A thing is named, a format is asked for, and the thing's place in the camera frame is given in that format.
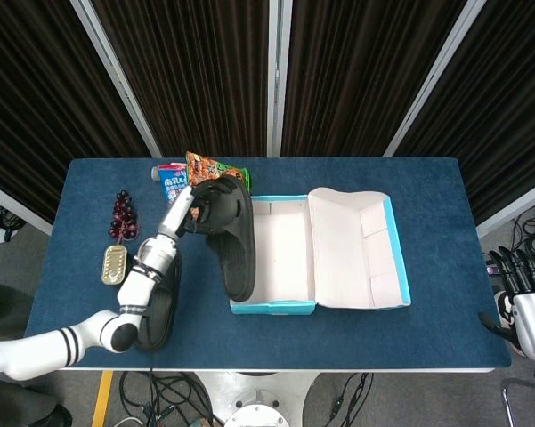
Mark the black pleated curtain panel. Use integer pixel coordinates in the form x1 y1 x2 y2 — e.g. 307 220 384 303
395 0 535 223
93 0 271 157
0 0 151 223
280 0 466 157

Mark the black slipper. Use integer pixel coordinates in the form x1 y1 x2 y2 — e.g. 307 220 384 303
135 255 182 352
195 174 257 302

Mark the grey metal chair leg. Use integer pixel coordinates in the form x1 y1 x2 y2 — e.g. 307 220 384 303
501 377 535 427

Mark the dark red grape bunch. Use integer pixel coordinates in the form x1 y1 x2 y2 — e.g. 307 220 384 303
108 189 140 244

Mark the grey partition frame post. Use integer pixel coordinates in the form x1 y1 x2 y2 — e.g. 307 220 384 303
475 176 535 239
0 177 53 237
69 0 164 158
382 0 489 157
266 0 294 157

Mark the white black sneaker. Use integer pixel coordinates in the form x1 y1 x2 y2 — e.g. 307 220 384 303
493 291 524 357

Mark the blue felt table mat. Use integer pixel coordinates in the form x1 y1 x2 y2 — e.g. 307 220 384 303
24 156 513 370

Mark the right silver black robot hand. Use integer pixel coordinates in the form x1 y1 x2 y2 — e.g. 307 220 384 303
478 246 535 358

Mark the light blue shoe box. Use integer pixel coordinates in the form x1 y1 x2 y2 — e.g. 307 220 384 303
229 186 413 316

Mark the yellow floor tape strip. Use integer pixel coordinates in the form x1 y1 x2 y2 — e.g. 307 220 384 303
91 371 116 427

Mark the blue cracker snack bag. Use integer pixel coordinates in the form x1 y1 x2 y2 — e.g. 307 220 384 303
157 163 193 205

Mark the black floor cable bundle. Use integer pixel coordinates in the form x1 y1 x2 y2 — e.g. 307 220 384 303
0 193 28 244
324 372 375 427
118 371 217 427
507 202 535 263

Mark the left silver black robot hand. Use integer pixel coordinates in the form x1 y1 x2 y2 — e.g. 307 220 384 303
157 175 242 238

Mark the orange green snack bag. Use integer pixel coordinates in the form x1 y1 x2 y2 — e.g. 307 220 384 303
185 150 253 191

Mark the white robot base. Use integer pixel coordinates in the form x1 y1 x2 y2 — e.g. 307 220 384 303
190 371 321 427

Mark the gold lid tin can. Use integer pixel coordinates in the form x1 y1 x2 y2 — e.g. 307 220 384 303
100 243 137 288

